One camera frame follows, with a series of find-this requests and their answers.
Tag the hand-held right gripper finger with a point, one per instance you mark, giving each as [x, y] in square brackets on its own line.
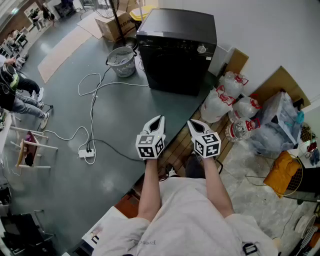
[203, 126]
[192, 130]

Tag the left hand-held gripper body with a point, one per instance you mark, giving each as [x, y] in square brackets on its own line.
[148, 147]

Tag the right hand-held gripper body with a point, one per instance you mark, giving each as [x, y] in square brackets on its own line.
[207, 146]

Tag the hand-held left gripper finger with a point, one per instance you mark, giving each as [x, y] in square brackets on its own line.
[147, 126]
[162, 127]

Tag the black washing machine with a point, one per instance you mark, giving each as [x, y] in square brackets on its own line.
[175, 27]

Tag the person's left forearm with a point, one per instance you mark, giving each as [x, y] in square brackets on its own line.
[150, 187]

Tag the person's right forearm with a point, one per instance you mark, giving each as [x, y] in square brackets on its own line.
[216, 187]

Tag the person's dark shoe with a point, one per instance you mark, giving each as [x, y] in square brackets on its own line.
[195, 167]

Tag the white power strip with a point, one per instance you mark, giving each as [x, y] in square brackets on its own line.
[86, 153]

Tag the white mesh laundry basket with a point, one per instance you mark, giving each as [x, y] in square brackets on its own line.
[123, 63]

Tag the white box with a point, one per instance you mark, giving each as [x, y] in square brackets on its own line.
[220, 60]

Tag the narrow leaning cardboard sheet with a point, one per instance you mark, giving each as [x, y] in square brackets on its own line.
[238, 61]

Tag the person's grey shirt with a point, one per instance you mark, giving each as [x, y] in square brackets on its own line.
[187, 220]

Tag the wide leaning cardboard sheet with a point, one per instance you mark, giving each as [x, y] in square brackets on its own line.
[277, 83]

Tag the white board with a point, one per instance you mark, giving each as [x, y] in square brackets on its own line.
[105, 225]

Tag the brown cardboard box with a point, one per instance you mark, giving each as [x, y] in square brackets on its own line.
[112, 26]

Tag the black floor stand pole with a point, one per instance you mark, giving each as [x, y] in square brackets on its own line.
[119, 23]

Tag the black glass table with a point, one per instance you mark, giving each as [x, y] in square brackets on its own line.
[308, 180]

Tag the large flat cardboard sheet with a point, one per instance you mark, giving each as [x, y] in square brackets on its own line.
[62, 52]

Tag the yellow bin lid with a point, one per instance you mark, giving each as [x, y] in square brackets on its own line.
[140, 12]

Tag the small flat cardboard sheet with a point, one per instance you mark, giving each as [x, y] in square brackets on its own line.
[90, 23]

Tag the wooden chair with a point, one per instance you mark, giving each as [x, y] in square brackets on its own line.
[30, 148]

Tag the white desk fan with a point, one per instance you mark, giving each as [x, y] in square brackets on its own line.
[305, 226]

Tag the black office chair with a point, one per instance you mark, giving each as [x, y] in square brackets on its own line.
[22, 235]

